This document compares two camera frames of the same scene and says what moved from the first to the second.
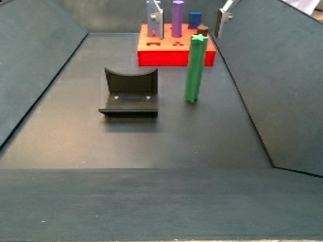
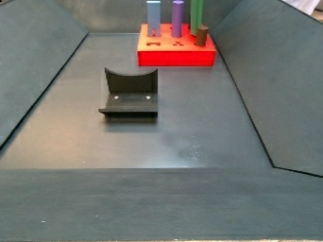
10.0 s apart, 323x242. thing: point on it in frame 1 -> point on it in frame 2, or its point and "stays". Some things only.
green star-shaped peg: x=196 y=57 -> x=195 y=15
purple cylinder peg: x=176 y=18 stays
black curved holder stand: x=132 y=94 stays
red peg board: x=168 y=51 stays
